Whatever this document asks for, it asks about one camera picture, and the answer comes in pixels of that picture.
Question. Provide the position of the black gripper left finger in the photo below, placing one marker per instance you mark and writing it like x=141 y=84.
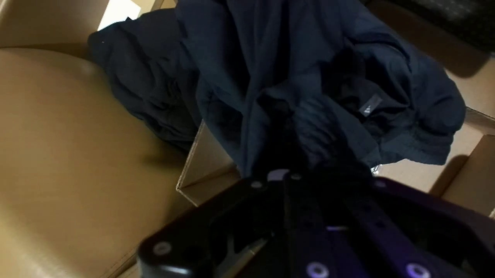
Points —
x=206 y=237

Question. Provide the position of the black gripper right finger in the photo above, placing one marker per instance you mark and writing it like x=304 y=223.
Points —
x=408 y=232

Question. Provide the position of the black trousers with white stripes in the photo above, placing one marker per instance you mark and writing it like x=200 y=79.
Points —
x=288 y=67

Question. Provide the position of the brown cardboard box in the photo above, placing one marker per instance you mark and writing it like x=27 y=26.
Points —
x=206 y=172

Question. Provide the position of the plain dark garment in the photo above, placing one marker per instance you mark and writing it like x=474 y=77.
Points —
x=145 y=71

